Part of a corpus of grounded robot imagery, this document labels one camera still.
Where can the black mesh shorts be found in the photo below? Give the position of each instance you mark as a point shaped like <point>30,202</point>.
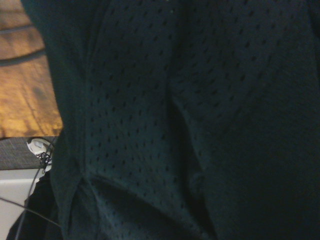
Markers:
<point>175,120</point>

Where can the white sneaker with black laces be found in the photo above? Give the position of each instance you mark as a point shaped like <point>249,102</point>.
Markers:
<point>36,146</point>

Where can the rustic wooden side table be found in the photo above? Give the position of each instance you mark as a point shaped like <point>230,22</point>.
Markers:
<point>22,95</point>

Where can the bed with white sheet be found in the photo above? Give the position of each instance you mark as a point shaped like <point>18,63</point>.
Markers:
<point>12,185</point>

